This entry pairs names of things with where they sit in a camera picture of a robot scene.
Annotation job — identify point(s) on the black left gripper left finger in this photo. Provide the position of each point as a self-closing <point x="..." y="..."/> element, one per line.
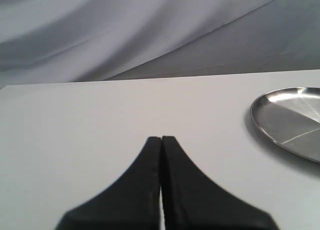
<point x="132" y="202"/>

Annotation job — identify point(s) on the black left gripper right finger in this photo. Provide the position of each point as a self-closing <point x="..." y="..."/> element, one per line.
<point x="192" y="201"/>

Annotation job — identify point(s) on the grey backdrop cloth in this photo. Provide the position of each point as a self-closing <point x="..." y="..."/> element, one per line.
<point x="61" y="41"/>

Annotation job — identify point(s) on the round stainless steel plate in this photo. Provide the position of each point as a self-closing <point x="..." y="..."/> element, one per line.
<point x="290" y="118"/>

